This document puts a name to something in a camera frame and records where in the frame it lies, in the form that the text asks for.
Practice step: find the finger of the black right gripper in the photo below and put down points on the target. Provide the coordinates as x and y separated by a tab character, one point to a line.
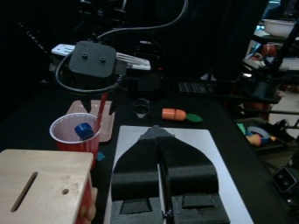
111	108
88	106

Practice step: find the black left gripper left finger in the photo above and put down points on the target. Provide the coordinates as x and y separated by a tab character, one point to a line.
136	172

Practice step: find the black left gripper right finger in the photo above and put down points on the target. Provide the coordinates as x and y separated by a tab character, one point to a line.
191	172

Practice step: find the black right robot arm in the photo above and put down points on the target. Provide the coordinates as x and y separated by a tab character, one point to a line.
103	14

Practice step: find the small metal cup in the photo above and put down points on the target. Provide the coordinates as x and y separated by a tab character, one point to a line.
142	108

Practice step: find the blue toy utensil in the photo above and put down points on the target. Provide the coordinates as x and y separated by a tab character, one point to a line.
84	130

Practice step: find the small teal piece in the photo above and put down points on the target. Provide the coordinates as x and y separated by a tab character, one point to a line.
100	156

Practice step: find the white perforated bar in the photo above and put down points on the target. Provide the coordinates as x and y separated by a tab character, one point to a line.
134	61

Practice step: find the white plastic cutting board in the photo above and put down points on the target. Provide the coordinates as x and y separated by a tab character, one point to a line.
234	186

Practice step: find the red plastic cup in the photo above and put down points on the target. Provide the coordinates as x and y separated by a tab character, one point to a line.
73	145

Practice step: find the orange toy carrot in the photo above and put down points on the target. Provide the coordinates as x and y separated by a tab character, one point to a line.
174	114

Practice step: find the white tape roll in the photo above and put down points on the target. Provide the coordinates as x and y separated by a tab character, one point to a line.
259	131

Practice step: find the wooden box with red drawer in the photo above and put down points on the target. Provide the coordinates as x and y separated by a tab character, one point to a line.
43	186

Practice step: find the white bowl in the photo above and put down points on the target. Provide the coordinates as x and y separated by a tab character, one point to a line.
278	27

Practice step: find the black camera box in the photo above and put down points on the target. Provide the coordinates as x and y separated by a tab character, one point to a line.
286	179

